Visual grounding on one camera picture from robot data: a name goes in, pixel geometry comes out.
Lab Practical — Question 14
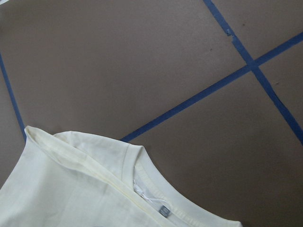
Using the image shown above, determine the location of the cream long-sleeve cat shirt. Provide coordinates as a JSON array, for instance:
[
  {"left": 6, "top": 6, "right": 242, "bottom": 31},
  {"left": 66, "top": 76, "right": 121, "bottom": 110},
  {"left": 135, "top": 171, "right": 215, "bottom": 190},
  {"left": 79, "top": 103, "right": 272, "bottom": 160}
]
[{"left": 0, "top": 126, "right": 241, "bottom": 227}]

